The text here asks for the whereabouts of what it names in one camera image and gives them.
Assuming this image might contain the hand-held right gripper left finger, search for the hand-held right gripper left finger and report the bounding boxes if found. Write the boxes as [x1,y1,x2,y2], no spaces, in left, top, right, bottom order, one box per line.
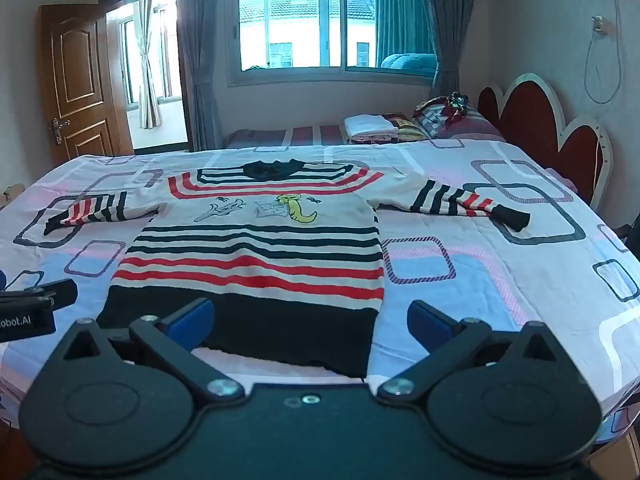
[47,298,246,407]

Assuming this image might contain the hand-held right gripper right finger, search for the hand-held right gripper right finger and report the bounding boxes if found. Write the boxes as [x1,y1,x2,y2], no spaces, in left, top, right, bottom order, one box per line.
[377,300,576,404]

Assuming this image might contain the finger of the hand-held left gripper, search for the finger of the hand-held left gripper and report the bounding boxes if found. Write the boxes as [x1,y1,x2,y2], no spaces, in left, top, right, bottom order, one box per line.
[0,279,79,311]

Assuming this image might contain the striped knit sweater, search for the striped knit sweater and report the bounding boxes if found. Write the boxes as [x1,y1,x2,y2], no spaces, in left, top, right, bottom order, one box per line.
[44,159,531,380]

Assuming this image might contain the folded white clothes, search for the folded white clothes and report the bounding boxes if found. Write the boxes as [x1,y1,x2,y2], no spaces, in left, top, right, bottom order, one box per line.
[344,114,401,143]

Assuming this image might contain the patterned pink bed sheet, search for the patterned pink bed sheet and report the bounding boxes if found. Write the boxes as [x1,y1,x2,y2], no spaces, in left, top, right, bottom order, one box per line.
[0,137,640,441]

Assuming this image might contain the red yellow patterned cloth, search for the red yellow patterned cloth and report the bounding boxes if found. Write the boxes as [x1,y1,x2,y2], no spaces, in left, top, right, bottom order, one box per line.
[387,114,431,143]

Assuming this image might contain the plaid patterned pillow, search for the plaid patterned pillow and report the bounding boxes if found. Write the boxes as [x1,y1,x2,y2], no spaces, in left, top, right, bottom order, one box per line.
[412,92,506,141]

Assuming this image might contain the brown wooden door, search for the brown wooden door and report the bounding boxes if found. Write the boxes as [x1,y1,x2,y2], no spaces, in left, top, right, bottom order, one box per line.
[39,4,121,166]

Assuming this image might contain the dark red striped sheet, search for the dark red striped sheet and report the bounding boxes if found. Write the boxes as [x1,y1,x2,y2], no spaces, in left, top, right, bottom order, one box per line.
[225,125,351,150]

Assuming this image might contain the white sheer curtain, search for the white sheer curtain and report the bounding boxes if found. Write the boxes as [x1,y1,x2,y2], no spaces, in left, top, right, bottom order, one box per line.
[135,0,163,131]

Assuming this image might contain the red scalloped headboard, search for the red scalloped headboard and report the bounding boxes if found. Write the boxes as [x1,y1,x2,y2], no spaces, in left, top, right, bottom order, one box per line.
[477,72,613,208]

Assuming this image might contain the balcony window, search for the balcony window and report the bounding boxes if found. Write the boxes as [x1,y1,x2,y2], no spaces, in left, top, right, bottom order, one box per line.
[120,2,177,107]

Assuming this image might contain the grey curtain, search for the grey curtain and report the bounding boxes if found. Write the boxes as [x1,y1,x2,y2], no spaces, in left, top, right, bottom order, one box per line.
[174,0,226,153]
[420,0,488,96]

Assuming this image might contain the teal quilt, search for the teal quilt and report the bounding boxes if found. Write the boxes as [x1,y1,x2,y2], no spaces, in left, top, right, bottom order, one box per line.
[381,52,438,77]

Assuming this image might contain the large sliding window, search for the large sliding window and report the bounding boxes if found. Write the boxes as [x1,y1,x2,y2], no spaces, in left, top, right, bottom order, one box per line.
[227,0,441,86]

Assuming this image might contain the white wall cable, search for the white wall cable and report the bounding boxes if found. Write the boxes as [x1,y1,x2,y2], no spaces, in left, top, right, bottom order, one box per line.
[584,0,625,106]

